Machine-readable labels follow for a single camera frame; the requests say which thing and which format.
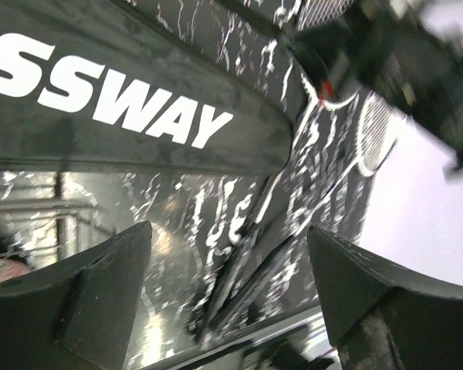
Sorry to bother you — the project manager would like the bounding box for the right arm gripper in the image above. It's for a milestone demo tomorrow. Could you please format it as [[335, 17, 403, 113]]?
[[288, 1, 463, 154]]

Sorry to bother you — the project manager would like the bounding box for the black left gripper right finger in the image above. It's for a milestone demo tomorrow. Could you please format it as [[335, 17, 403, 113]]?
[[308, 226, 463, 370]]

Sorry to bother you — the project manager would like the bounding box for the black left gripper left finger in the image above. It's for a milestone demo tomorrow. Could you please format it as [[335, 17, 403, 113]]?
[[0, 221, 152, 369]]

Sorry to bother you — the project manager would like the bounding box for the black racket bag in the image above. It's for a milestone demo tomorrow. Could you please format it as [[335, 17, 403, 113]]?
[[0, 1, 293, 176]]

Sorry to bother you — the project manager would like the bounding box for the wire rack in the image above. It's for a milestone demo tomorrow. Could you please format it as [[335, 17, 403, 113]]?
[[0, 171, 120, 269]]

